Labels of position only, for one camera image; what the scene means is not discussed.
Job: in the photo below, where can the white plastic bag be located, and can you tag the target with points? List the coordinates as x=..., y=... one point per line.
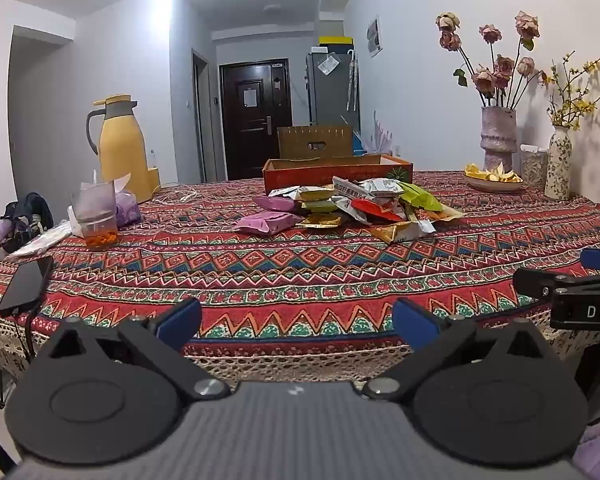
x=45, y=242

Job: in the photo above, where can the patterned red tablecloth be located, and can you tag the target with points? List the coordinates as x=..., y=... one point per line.
x=280, y=270

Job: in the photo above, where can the silver snack packet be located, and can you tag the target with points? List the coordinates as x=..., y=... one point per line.
x=347, y=208
x=284, y=191

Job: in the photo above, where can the purple decorative feathers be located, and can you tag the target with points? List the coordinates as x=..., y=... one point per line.
x=382, y=135

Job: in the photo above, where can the pink ceramic vase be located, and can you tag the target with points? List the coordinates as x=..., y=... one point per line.
x=499, y=135

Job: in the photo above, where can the purple rolled mat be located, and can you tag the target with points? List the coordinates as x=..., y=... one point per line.
x=0, y=234

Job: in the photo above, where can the pink snack packet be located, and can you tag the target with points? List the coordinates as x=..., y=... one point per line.
x=275, y=203
x=270, y=222

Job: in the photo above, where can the yellow cup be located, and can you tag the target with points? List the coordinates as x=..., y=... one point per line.
x=154, y=180

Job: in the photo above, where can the dark jacket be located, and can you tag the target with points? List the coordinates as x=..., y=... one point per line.
x=30, y=212

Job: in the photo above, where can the white packet with green print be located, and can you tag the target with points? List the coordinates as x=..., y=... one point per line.
x=386, y=186

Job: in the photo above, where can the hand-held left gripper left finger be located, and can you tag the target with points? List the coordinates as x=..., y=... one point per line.
x=180, y=321

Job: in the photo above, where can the pile of orange peels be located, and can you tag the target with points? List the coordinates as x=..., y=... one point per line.
x=492, y=175

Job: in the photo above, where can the yellow flower branches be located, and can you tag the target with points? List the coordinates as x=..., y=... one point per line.
x=572, y=105

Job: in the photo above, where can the yellow thermos jug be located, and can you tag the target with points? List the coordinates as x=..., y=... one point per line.
x=122, y=150

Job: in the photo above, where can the dark entrance door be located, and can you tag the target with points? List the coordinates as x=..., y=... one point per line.
x=255, y=120

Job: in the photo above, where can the glass jar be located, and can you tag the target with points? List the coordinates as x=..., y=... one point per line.
x=533, y=167

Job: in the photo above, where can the interior doorway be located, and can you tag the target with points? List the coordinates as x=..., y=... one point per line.
x=202, y=120

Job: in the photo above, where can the white and green snack packet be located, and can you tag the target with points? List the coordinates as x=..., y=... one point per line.
x=320, y=206

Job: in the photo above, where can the dried rose bouquet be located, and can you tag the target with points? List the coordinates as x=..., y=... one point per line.
x=500, y=72

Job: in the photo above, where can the glass cup with tea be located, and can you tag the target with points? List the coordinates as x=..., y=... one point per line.
x=96, y=220

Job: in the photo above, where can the folded umbrella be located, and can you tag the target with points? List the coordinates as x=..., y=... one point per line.
x=351, y=82

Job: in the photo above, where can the small gold and white packet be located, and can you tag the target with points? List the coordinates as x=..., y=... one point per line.
x=316, y=193

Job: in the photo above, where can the paper sheet on refrigerator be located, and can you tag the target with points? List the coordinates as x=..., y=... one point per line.
x=328, y=65

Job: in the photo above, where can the crinkled gold snack packet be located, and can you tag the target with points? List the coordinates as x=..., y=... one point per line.
x=397, y=231

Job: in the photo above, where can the brown cardboard box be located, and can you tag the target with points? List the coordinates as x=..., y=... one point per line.
x=300, y=137

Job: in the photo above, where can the purple tissue pack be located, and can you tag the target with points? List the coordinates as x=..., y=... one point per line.
x=128, y=210

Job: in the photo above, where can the wall picture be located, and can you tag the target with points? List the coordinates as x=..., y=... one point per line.
x=375, y=36

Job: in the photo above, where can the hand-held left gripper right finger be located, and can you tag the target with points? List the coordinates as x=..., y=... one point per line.
x=415, y=321

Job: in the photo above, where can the yellow and black box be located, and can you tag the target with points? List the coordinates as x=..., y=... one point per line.
x=336, y=40

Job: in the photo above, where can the shallow ceramic bowl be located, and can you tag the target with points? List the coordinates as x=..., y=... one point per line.
x=492, y=187

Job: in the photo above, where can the grey refrigerator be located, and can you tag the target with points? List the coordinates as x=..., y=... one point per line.
x=330, y=100

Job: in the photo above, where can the black phone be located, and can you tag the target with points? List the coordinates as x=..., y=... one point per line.
x=25, y=287

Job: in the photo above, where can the orange cardboard box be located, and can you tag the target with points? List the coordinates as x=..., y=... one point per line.
x=330, y=177

